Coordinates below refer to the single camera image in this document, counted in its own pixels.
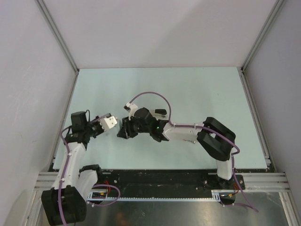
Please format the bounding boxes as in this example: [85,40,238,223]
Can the right rear aluminium post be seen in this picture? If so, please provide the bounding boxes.
[240,0,287,73]

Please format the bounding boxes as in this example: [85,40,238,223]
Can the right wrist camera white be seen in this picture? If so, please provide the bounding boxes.
[124,103,138,119]

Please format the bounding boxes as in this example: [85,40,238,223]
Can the left rear aluminium post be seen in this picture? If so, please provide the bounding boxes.
[35,0,79,74]

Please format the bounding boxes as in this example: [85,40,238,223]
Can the aluminium post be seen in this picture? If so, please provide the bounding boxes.
[240,0,287,73]
[35,0,79,74]

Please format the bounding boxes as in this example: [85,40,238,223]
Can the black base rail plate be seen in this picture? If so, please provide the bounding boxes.
[102,169,246,199]

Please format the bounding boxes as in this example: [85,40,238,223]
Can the aluminium frame rail front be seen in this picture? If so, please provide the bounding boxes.
[34,171,289,203]

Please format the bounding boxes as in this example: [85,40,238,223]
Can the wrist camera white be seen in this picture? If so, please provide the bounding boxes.
[99,116,118,131]
[124,103,138,119]

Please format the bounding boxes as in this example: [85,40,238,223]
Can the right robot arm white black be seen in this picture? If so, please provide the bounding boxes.
[117,107,236,189]

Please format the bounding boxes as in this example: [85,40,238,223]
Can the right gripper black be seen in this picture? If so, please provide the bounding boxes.
[118,114,151,139]

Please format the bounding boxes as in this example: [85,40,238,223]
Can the beige black stapler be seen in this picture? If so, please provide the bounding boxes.
[150,109,167,118]

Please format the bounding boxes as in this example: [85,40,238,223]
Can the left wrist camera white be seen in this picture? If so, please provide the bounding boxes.
[99,116,118,131]

